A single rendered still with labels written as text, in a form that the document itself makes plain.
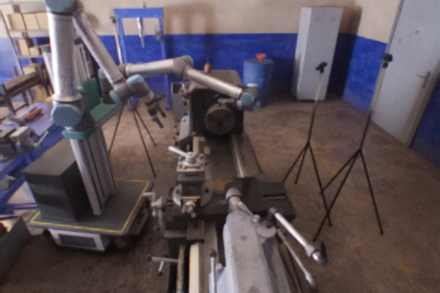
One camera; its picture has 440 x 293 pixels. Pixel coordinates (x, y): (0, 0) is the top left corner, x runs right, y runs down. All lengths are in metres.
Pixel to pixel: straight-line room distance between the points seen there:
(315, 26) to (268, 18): 0.95
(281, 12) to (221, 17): 1.20
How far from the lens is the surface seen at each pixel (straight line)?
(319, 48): 5.53
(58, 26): 1.58
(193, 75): 1.87
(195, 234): 1.53
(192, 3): 5.45
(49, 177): 2.39
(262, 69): 5.02
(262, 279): 1.06
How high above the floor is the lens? 2.06
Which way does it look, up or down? 28 degrees down
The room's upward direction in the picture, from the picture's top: straight up
